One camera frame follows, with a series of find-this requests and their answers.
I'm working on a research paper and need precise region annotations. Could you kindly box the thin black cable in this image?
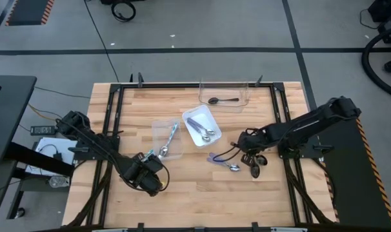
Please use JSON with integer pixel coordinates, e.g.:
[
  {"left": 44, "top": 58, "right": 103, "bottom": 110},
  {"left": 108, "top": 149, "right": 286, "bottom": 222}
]
[{"left": 34, "top": 86, "right": 91, "bottom": 99}]

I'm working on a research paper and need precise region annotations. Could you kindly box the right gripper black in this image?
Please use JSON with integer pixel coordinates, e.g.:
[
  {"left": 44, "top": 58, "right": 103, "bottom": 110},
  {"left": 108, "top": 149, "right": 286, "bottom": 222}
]
[{"left": 236, "top": 128, "right": 265, "bottom": 168}]

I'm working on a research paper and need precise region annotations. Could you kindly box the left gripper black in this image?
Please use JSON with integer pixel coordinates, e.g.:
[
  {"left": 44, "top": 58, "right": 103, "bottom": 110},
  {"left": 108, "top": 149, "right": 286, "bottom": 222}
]
[{"left": 123, "top": 152, "right": 166, "bottom": 197}]

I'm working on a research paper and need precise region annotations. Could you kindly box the black desk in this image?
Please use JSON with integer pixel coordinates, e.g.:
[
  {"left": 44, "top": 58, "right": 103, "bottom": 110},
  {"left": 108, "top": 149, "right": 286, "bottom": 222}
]
[{"left": 0, "top": 74, "right": 75, "bottom": 232}]

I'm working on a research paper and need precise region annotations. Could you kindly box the black mat with hazard stripes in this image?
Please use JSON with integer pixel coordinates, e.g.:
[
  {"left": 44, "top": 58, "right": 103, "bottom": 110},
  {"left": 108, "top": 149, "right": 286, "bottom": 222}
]
[
  {"left": 5, "top": 0, "right": 55, "bottom": 26},
  {"left": 311, "top": 113, "right": 391, "bottom": 229}
]

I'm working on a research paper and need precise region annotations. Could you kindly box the white plastic bin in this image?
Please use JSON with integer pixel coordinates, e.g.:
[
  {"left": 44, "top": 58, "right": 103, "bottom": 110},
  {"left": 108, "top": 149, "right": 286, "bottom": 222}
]
[{"left": 181, "top": 104, "right": 223, "bottom": 150}]

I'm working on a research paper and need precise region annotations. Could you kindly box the large clear plastic container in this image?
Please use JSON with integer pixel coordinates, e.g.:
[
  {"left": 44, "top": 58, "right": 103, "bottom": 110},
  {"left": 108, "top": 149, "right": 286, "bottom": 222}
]
[{"left": 198, "top": 76, "right": 250, "bottom": 113}]

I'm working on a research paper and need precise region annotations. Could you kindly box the black equipment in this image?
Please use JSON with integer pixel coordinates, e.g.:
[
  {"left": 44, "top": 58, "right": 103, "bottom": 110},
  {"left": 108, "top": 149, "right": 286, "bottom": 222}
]
[{"left": 368, "top": 0, "right": 391, "bottom": 44}]

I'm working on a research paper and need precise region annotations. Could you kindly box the purple-handled spoon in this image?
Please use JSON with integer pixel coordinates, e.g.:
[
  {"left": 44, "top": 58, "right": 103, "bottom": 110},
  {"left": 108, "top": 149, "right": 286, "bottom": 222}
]
[
  {"left": 186, "top": 117, "right": 216, "bottom": 136},
  {"left": 187, "top": 121, "right": 212, "bottom": 143},
  {"left": 209, "top": 152, "right": 240, "bottom": 171},
  {"left": 207, "top": 156, "right": 241, "bottom": 173}
]

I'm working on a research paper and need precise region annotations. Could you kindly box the yellow cable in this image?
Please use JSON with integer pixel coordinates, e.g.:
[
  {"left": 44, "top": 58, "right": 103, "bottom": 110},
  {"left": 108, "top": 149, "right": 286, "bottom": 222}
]
[{"left": 27, "top": 103, "right": 63, "bottom": 122}]

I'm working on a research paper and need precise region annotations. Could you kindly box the coiled black cable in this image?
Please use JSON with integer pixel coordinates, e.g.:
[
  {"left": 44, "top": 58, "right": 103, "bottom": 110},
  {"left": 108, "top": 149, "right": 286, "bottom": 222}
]
[{"left": 110, "top": 0, "right": 137, "bottom": 23}]

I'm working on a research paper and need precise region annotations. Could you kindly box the thick black hose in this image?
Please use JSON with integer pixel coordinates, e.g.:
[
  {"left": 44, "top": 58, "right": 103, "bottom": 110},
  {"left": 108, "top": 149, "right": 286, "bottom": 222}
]
[{"left": 361, "top": 27, "right": 391, "bottom": 101}]

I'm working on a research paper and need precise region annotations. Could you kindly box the clear plastic bottle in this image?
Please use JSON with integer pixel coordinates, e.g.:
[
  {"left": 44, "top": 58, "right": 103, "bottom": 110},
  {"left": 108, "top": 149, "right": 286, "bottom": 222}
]
[{"left": 48, "top": 176, "right": 71, "bottom": 189}]

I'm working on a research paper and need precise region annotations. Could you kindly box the small clear plastic container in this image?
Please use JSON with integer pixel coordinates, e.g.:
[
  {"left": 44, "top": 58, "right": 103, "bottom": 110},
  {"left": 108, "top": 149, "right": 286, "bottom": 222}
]
[{"left": 151, "top": 117, "right": 184, "bottom": 161}]

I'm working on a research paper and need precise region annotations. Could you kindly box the long black floor cable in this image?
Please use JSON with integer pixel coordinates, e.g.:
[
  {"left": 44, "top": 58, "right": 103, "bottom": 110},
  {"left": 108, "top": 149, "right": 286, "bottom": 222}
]
[{"left": 83, "top": 0, "right": 120, "bottom": 83}]

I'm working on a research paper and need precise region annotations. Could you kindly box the black power adapter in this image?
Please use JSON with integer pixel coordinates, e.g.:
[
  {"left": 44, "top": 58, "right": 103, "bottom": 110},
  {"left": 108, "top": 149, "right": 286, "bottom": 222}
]
[{"left": 30, "top": 125, "right": 56, "bottom": 137}]

